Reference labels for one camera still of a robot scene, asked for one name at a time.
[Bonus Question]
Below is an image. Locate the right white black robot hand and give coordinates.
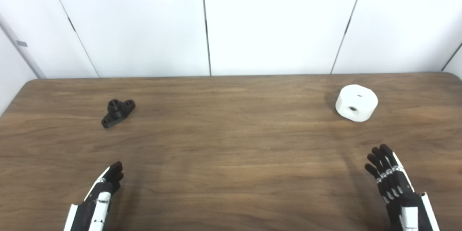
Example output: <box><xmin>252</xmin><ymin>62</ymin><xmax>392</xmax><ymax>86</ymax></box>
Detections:
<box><xmin>365</xmin><ymin>144</ymin><xmax>440</xmax><ymax>231</ymax></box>

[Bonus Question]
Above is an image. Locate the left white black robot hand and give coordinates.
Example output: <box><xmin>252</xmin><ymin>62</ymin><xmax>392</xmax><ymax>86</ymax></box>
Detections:
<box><xmin>64</xmin><ymin>161</ymin><xmax>124</xmax><ymax>231</ymax></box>

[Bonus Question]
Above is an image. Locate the black flanged holder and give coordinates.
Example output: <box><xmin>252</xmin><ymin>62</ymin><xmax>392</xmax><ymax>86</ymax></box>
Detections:
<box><xmin>101</xmin><ymin>99</ymin><xmax>136</xmax><ymax>128</ymax></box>

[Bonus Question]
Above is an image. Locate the round white plastic piece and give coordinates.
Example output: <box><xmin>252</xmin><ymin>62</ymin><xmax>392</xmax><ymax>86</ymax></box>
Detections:
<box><xmin>335</xmin><ymin>84</ymin><xmax>379</xmax><ymax>122</ymax></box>

